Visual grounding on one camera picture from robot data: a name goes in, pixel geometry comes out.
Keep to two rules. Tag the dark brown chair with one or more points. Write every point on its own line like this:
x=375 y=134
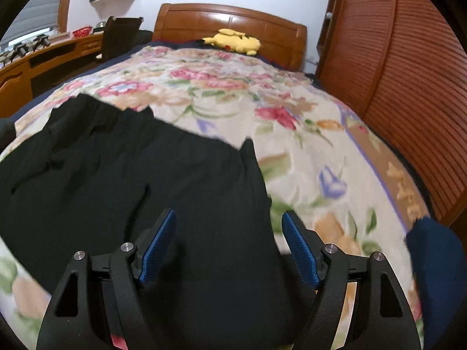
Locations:
x=120 y=40

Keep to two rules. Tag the black coat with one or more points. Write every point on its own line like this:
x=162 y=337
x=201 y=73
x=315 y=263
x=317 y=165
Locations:
x=146 y=160

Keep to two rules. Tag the wooden bed headboard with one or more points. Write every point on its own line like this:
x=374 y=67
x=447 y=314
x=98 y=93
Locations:
x=226 y=18

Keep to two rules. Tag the wooden louvered wardrobe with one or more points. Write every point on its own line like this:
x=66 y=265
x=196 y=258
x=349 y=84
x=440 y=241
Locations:
x=408 y=62

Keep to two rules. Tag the yellow plush toy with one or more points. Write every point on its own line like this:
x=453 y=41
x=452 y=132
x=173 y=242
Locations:
x=237 y=43

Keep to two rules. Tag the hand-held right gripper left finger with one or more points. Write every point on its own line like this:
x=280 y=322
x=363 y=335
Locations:
x=158 y=248

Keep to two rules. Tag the grey window blind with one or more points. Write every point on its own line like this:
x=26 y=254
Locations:
x=33 y=11

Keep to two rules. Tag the dark grey jacket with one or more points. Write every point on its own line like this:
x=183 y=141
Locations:
x=5 y=129

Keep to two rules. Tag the red basket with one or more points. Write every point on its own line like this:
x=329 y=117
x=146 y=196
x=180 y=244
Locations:
x=82 y=32

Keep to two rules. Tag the floral blanket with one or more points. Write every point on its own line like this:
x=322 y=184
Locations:
x=292 y=91

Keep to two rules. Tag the wooden desk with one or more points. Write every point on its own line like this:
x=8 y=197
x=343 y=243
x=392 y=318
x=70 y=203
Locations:
x=47 y=65

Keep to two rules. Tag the wooden window frame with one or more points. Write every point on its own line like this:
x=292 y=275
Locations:
x=67 y=3

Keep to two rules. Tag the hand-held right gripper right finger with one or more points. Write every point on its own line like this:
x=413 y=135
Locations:
x=299 y=251

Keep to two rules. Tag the black metal device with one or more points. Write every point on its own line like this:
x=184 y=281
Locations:
x=25 y=47

